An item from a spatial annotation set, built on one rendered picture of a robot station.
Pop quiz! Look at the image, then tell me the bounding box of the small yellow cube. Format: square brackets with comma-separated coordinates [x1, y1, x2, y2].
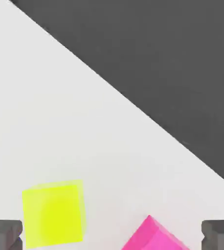
[22, 179, 88, 250]

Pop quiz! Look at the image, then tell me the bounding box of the small pink cube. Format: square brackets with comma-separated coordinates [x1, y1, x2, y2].
[121, 214, 191, 250]

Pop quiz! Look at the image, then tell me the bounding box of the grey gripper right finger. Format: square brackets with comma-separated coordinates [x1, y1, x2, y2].
[201, 219, 224, 250]

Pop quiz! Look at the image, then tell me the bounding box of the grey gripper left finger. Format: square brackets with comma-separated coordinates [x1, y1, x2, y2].
[0, 219, 23, 250]

